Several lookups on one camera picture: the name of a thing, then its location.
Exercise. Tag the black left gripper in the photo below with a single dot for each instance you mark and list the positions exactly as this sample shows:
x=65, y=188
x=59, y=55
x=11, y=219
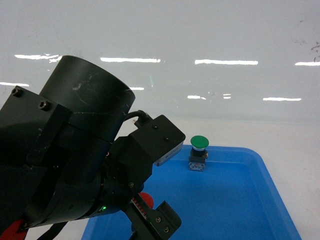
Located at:
x=136, y=166

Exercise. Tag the red mushroom push button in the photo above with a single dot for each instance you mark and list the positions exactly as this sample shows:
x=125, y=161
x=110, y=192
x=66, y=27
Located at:
x=148, y=199

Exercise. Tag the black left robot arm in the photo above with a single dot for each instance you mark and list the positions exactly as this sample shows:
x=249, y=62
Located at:
x=76, y=151

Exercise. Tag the green mushroom push button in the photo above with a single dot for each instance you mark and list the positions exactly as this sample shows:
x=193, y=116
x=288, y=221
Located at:
x=198, y=153

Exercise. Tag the blue plastic tray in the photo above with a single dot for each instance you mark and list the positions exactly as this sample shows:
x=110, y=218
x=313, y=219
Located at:
x=234, y=198

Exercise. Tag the white glossy back board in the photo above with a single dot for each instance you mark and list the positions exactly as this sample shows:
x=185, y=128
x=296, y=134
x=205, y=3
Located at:
x=237, y=60

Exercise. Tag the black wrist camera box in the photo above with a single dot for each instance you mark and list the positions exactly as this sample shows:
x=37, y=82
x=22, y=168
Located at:
x=158, y=137

